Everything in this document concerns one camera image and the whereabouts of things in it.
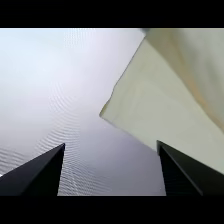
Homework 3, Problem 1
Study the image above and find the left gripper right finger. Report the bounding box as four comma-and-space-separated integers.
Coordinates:
156, 140, 224, 197

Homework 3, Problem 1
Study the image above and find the cream printed T-shirt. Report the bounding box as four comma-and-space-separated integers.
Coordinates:
99, 27, 224, 175

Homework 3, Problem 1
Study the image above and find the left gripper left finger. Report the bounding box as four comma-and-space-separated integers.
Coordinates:
0, 142, 66, 197

